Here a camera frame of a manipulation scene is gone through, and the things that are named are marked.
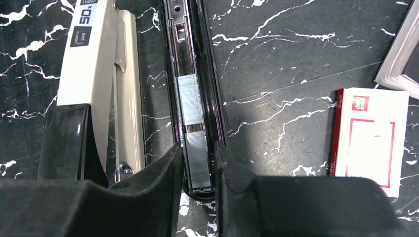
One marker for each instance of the beige stapler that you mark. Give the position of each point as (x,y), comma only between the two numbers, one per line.
(95,130)

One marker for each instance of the red white staple box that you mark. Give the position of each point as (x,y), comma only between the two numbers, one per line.
(369,135)

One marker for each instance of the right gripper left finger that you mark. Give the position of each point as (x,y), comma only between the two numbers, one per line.
(144,205)

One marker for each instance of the dark paperback book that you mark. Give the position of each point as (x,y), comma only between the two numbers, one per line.
(400,68)

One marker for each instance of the black stapler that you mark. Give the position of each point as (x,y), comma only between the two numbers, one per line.
(188,50)

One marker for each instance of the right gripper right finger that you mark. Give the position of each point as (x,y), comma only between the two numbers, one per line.
(251,205)

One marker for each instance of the staple strip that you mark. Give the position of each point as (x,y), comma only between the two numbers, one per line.
(197,159)
(189,99)

